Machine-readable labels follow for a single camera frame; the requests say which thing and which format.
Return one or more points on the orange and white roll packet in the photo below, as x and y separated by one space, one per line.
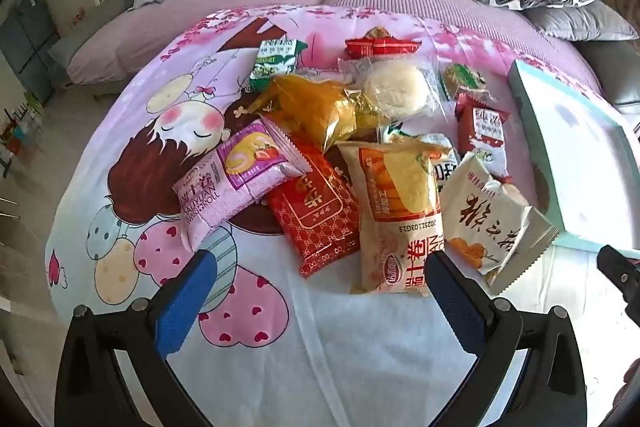
395 217

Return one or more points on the pink swiss roll packet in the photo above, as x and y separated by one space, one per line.
235 177

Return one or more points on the blue cabinet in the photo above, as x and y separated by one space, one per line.
25 42

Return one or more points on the black white green snack packet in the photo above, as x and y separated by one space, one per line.
442 167

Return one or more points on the teal shallow box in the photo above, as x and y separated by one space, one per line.
575 142

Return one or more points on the dark grey pillow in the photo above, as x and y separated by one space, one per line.
580 22

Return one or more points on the red patterned cake packet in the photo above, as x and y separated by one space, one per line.
310 212

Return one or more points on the red nut snack packet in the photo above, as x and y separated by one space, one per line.
380 43

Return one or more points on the red and white snack packet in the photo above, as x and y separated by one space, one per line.
480 127

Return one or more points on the colourful small chairs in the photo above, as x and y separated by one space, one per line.
20 127

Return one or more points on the pink cartoon printed blanket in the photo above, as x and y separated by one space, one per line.
320 357

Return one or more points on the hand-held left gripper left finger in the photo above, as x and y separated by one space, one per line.
185 302

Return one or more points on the green and white small carton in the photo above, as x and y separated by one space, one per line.
272 62

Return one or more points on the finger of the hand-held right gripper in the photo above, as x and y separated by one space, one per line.
620 272

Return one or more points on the green cookie clear packet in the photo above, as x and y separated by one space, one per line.
462 79

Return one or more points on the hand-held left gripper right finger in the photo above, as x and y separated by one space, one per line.
460 302

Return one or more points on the round white bun packet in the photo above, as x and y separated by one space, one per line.
395 89

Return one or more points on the yellow bread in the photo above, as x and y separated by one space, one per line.
315 107

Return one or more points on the white packet with brown script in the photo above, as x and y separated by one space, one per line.
490 217

